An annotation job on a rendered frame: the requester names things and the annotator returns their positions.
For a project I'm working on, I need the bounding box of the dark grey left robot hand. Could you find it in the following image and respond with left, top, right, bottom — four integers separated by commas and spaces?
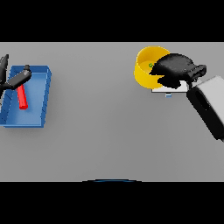
0, 53, 32, 102

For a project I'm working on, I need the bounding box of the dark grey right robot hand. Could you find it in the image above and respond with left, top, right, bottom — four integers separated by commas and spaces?
148, 52, 207, 90

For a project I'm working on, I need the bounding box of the yellow bowl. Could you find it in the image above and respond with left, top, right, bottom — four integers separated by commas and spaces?
133, 45, 172, 90

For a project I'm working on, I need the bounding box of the pale square measuring scale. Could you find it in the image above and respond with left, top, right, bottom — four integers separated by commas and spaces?
150, 80, 190, 98

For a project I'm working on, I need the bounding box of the blue tray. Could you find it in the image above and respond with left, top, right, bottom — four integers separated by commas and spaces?
0, 65, 53, 129

